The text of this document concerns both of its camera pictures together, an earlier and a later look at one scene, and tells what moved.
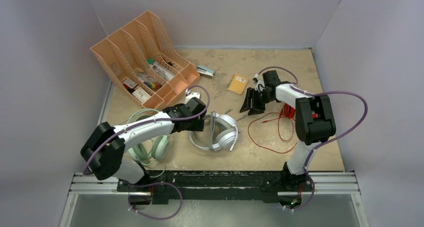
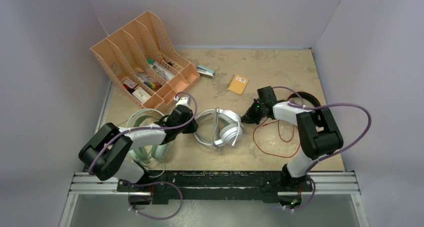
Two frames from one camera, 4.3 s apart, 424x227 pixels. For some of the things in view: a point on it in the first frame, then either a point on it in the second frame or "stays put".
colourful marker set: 153,84 stays put
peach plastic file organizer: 142,61 stays put
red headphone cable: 269,120 to 280,134
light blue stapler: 205,71 stays put
